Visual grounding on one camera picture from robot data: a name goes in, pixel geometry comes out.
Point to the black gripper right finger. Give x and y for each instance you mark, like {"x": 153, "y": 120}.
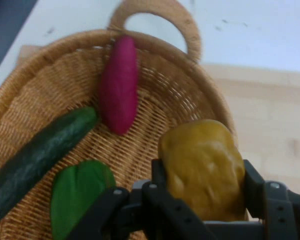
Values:
{"x": 282, "y": 212}

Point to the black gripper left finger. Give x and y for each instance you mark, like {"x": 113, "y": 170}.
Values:
{"x": 165, "y": 215}

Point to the yellow-brown toy potato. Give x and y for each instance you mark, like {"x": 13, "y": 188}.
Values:
{"x": 205, "y": 170}

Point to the green toy bell pepper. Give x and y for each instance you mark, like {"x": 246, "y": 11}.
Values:
{"x": 77, "y": 195}

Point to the magenta toy sweet potato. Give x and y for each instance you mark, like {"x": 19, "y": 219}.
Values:
{"x": 118, "y": 87}

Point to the dark green toy cucumber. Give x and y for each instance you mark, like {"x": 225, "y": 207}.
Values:
{"x": 37, "y": 160}

